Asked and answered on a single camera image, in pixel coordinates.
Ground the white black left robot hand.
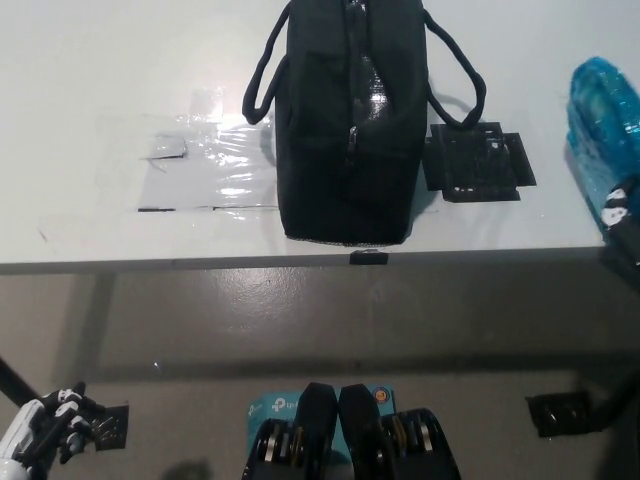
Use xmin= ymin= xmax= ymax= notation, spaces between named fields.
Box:
xmin=0 ymin=380 xmax=106 ymax=480

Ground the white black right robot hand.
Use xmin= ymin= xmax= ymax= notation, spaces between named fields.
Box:
xmin=599 ymin=174 xmax=640 ymax=284

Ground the blue plate stack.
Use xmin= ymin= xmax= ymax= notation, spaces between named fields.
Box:
xmin=564 ymin=55 xmax=640 ymax=246

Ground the black table leg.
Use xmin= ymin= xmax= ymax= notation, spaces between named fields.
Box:
xmin=0 ymin=354 xmax=41 ymax=406
xmin=597 ymin=369 xmax=640 ymax=434

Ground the black tape marker patch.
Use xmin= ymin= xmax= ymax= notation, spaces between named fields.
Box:
xmin=423 ymin=121 xmax=539 ymax=204

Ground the teal tp-link box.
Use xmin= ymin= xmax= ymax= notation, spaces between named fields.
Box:
xmin=247 ymin=387 xmax=399 ymax=456

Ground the small black tape strip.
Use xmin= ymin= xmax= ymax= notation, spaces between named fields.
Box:
xmin=348 ymin=249 xmax=389 ymax=265

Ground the black fabric handbag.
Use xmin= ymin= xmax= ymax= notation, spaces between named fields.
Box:
xmin=241 ymin=0 xmax=487 ymax=247

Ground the clear plastic tape sheet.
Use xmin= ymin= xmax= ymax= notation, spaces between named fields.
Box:
xmin=42 ymin=113 xmax=281 ymax=234

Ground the small clear tape patch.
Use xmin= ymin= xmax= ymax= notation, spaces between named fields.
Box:
xmin=188 ymin=88 xmax=226 ymax=121

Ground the black table foot bracket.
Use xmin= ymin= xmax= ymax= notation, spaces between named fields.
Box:
xmin=524 ymin=392 xmax=606 ymax=441

